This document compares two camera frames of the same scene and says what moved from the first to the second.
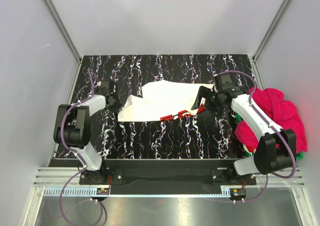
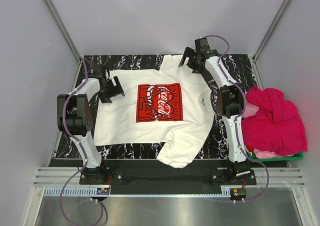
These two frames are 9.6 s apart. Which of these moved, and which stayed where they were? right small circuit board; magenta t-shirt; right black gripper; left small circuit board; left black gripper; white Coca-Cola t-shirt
Moved: white Coca-Cola t-shirt; left black gripper; right black gripper
Stayed: magenta t-shirt; left small circuit board; right small circuit board
